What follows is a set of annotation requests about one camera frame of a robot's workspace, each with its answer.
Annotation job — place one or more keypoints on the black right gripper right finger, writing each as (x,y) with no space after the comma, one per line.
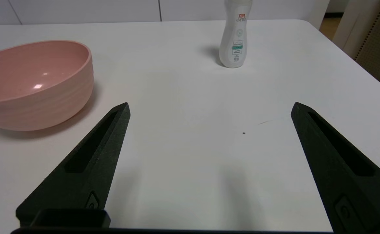
(336,169)

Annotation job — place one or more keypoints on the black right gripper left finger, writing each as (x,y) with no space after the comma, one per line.
(89,169)

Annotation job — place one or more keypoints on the white plastic bottle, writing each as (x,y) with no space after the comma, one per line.
(234,35)

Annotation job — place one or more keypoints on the pink plastic bowl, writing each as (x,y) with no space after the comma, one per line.
(33,97)

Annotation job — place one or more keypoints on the beige board panel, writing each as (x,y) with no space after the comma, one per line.
(352,29)

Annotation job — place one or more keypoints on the white cabinet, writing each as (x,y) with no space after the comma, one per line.
(112,9)

